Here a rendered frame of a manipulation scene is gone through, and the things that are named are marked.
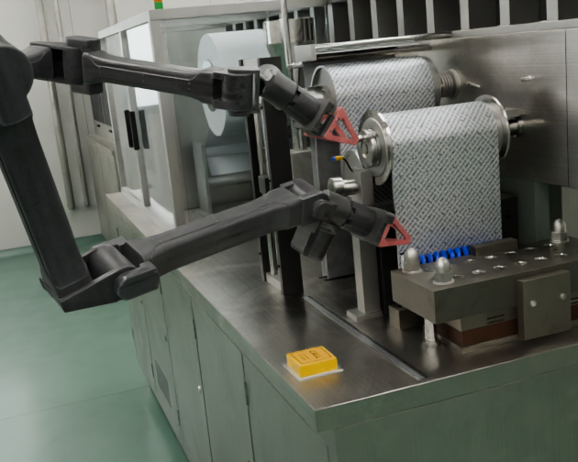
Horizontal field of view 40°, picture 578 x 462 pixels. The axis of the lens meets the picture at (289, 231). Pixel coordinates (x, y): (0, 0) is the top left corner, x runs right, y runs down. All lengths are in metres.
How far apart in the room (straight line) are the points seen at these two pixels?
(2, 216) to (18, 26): 1.55
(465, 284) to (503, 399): 0.21
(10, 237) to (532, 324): 5.90
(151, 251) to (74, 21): 5.78
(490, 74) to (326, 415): 0.87
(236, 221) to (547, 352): 0.59
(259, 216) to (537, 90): 0.65
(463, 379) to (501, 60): 0.71
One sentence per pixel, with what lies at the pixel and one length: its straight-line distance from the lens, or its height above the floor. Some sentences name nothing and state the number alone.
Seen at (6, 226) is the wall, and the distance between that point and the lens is 7.02.
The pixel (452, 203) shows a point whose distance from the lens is 1.60.
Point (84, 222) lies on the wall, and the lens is 7.05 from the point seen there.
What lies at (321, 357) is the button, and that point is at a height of 0.92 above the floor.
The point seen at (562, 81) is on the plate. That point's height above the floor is 1.34.
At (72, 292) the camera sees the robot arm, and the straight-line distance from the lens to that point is 1.20.
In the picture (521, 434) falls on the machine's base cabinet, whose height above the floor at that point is 0.76.
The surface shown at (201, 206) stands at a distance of 2.48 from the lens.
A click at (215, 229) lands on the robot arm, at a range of 1.30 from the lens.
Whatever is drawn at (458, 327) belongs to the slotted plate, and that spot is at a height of 0.95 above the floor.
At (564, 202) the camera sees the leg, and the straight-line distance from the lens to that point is 1.93.
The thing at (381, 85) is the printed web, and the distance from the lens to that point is 1.78.
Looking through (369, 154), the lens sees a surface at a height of 1.24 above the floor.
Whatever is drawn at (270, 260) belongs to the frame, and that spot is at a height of 0.96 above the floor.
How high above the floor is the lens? 1.45
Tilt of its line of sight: 13 degrees down
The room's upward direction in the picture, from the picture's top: 6 degrees counter-clockwise
